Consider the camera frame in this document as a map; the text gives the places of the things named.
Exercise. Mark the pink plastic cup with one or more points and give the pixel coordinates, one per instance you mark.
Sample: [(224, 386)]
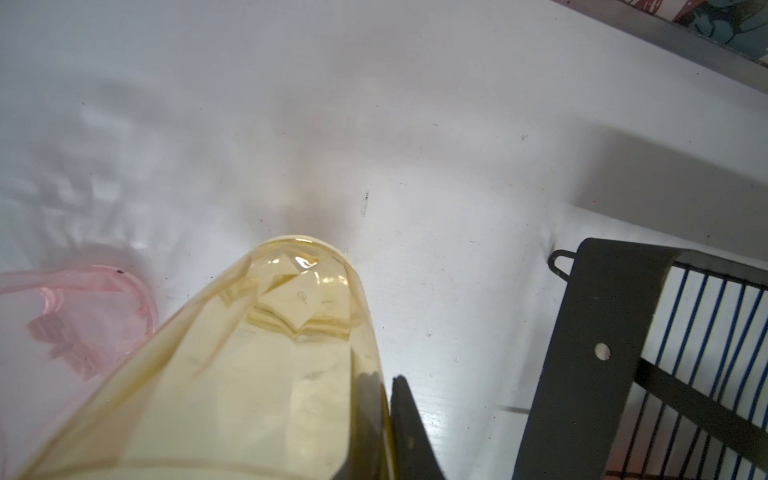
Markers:
[(62, 333)]

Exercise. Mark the black wire dish rack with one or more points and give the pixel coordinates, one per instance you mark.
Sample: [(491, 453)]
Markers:
[(656, 368)]

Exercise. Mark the yellow plastic cup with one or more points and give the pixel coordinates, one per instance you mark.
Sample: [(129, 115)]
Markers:
[(272, 371)]

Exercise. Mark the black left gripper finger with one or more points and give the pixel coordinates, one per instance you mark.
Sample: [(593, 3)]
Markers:
[(414, 456)]

